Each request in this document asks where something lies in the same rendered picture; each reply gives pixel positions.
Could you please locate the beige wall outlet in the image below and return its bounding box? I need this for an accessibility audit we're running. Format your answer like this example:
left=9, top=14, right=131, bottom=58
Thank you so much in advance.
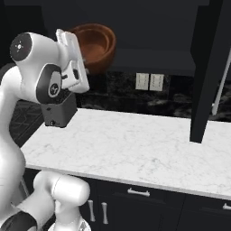
left=149, top=73, right=165, bottom=92
left=134, top=72, right=150, bottom=91

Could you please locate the dark upper cabinet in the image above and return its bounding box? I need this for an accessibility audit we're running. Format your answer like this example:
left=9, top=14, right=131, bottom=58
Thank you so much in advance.
left=0, top=0, right=211, bottom=78

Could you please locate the white door handle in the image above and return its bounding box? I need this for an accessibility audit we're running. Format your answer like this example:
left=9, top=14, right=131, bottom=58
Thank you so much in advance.
left=211, top=53, right=231, bottom=116
left=87, top=199, right=97, bottom=223
left=100, top=201, right=109, bottom=226

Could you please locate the large brown bowl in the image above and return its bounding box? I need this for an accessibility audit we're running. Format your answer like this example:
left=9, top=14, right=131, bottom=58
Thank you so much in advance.
left=68, top=23, right=117, bottom=76

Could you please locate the white upper door handle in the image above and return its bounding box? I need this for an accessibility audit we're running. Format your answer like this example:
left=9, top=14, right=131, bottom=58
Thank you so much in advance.
left=211, top=53, right=231, bottom=116

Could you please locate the dark lower cabinet door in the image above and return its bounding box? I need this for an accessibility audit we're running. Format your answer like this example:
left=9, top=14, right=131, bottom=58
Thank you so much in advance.
left=97, top=195, right=182, bottom=231
left=79, top=177, right=99, bottom=231

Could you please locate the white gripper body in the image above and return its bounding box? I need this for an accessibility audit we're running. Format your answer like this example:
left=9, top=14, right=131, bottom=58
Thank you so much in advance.
left=56, top=28, right=90, bottom=94

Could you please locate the dark wide drawer front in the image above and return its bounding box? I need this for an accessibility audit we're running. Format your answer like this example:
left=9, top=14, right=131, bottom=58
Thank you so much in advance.
left=95, top=179, right=187, bottom=207

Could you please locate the white lower door handle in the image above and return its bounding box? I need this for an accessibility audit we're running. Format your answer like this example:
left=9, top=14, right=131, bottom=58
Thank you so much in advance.
left=87, top=199, right=97, bottom=223
left=100, top=201, right=109, bottom=226

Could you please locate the small brown bowl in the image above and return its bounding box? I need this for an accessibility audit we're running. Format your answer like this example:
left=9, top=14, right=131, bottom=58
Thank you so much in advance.
left=71, top=25, right=113, bottom=63

